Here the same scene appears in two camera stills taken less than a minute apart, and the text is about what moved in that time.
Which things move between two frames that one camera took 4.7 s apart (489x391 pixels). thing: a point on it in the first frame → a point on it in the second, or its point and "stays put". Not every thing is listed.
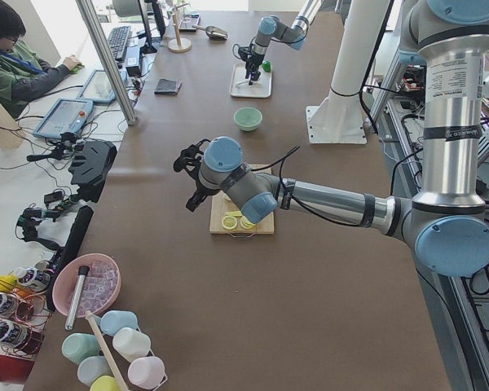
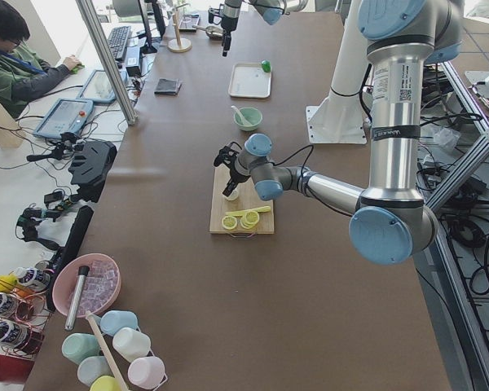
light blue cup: (113, 320) stays put
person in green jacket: (13, 71) stays put
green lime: (266, 66) stays put
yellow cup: (105, 383) stays put
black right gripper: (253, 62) → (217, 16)
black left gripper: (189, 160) → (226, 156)
